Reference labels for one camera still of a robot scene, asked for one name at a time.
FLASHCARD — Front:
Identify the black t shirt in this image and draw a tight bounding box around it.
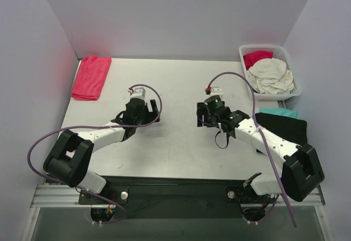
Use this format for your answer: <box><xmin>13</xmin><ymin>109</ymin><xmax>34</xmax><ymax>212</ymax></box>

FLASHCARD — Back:
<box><xmin>255</xmin><ymin>113</ymin><xmax>308</xmax><ymax>146</ymax></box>

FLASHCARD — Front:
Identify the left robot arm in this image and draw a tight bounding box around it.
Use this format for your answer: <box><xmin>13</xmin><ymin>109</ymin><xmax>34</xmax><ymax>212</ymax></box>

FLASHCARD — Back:
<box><xmin>43</xmin><ymin>98</ymin><xmax>160</xmax><ymax>204</ymax></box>

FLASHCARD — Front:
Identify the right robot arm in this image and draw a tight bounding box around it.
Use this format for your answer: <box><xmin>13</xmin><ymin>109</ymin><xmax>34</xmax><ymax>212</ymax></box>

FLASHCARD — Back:
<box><xmin>196</xmin><ymin>95</ymin><xmax>325</xmax><ymax>202</ymax></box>

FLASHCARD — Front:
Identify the folded pink t shirt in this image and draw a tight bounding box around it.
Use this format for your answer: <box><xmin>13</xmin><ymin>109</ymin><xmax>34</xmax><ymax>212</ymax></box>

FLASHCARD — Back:
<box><xmin>71</xmin><ymin>55</ymin><xmax>112</xmax><ymax>101</ymax></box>

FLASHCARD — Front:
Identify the red t shirt in basket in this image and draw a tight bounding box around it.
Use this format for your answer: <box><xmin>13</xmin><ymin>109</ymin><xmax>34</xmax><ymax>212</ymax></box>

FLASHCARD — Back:
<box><xmin>243</xmin><ymin>50</ymin><xmax>274</xmax><ymax>70</ymax></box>

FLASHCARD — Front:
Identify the cream t shirt in basket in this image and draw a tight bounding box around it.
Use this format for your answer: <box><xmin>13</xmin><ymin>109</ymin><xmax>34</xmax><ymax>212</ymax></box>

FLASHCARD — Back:
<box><xmin>247</xmin><ymin>58</ymin><xmax>295</xmax><ymax>95</ymax></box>

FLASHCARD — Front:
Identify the folded teal t shirt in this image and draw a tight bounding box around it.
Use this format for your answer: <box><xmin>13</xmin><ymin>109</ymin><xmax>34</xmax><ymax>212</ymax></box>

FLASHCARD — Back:
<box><xmin>256</xmin><ymin>107</ymin><xmax>298</xmax><ymax>119</ymax></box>

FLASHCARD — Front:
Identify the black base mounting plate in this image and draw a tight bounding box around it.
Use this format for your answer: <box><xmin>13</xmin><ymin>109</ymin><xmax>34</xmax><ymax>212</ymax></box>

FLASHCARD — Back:
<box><xmin>78</xmin><ymin>175</ymin><xmax>275</xmax><ymax>220</ymax></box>

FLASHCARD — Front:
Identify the white laundry basket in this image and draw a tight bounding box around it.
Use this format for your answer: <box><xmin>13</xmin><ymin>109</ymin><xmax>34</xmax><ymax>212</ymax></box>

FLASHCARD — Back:
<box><xmin>239</xmin><ymin>44</ymin><xmax>302</xmax><ymax>101</ymax></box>

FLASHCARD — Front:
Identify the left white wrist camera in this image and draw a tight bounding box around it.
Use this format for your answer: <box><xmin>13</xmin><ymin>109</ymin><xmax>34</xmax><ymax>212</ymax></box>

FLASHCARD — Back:
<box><xmin>128</xmin><ymin>87</ymin><xmax>146</xmax><ymax>101</ymax></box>

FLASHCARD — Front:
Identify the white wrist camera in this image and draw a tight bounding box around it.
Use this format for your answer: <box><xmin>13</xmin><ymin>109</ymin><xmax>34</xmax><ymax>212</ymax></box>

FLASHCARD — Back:
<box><xmin>128</xmin><ymin>87</ymin><xmax>146</xmax><ymax>101</ymax></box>
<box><xmin>205</xmin><ymin>87</ymin><xmax>224</xmax><ymax>99</ymax></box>

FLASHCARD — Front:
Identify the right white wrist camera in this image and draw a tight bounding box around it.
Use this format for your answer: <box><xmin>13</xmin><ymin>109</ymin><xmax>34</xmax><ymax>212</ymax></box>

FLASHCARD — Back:
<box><xmin>205</xmin><ymin>87</ymin><xmax>224</xmax><ymax>99</ymax></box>

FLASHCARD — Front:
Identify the aluminium rail frame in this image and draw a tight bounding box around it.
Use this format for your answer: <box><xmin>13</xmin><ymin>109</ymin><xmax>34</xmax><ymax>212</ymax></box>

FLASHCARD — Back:
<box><xmin>21</xmin><ymin>183</ymin><xmax>333</xmax><ymax>240</ymax></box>

